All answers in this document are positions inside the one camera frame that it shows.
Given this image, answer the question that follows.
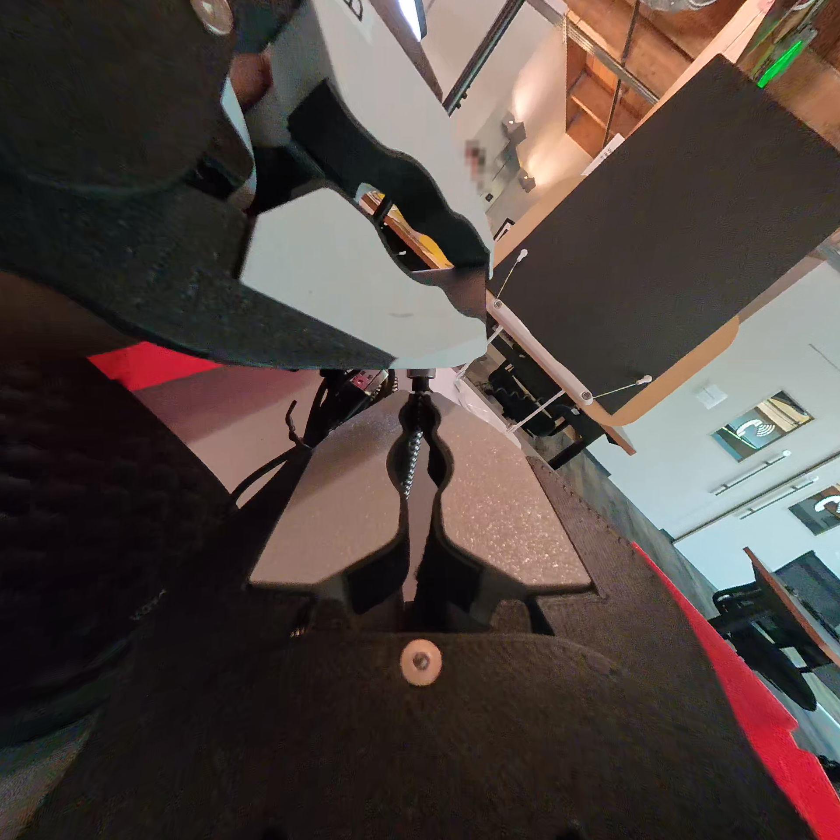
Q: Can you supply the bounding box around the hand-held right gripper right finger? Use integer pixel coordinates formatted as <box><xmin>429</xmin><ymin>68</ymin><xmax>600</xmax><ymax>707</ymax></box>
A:
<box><xmin>420</xmin><ymin>392</ymin><xmax>592</xmax><ymax>611</ymax></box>

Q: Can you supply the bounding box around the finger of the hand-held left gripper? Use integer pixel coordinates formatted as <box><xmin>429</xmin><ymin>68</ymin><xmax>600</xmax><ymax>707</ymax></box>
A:
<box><xmin>239</xmin><ymin>187</ymin><xmax>490</xmax><ymax>368</ymax></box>
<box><xmin>246</xmin><ymin>0</ymin><xmax>494</xmax><ymax>270</ymax></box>

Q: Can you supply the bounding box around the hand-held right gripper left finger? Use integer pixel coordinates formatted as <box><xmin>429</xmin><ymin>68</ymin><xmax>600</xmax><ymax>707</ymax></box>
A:
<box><xmin>249</xmin><ymin>394</ymin><xmax>411</xmax><ymax>614</ymax></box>

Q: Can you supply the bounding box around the grey white braided cable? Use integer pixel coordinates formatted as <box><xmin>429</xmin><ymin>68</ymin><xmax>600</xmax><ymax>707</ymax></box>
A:
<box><xmin>399</xmin><ymin>369</ymin><xmax>439</xmax><ymax>501</ymax></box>

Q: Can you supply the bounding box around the red plastic bin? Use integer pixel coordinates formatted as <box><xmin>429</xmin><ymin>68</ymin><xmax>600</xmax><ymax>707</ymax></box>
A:
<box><xmin>633</xmin><ymin>543</ymin><xmax>840</xmax><ymax>840</ymax></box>
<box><xmin>88</xmin><ymin>341</ymin><xmax>224</xmax><ymax>392</ymax></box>

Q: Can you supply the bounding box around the person's left hand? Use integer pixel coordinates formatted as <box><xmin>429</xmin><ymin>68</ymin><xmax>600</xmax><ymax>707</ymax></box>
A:
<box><xmin>231</xmin><ymin>51</ymin><xmax>275</xmax><ymax>111</ymax></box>

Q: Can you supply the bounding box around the black office chair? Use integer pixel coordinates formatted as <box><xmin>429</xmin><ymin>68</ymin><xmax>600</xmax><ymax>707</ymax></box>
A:
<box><xmin>489</xmin><ymin>354</ymin><xmax>578</xmax><ymax>437</ymax></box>
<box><xmin>712</xmin><ymin>584</ymin><xmax>818</xmax><ymax>713</ymax></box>

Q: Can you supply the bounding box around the white panel stand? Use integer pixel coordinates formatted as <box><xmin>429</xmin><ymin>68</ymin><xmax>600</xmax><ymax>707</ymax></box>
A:
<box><xmin>453</xmin><ymin>248</ymin><xmax>655</xmax><ymax>435</ymax></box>

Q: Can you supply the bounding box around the black wood-framed panel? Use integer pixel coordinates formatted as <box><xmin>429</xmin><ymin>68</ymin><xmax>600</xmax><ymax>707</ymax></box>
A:
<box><xmin>489</xmin><ymin>54</ymin><xmax>840</xmax><ymax>429</ymax></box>

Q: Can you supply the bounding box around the green lit sign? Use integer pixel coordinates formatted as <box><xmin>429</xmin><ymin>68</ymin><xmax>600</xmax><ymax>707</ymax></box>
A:
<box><xmin>755</xmin><ymin>38</ymin><xmax>807</xmax><ymax>89</ymax></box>

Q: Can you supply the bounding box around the thin black cable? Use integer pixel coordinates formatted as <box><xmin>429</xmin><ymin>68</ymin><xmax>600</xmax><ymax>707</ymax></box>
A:
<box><xmin>231</xmin><ymin>369</ymin><xmax>396</xmax><ymax>508</ymax></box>

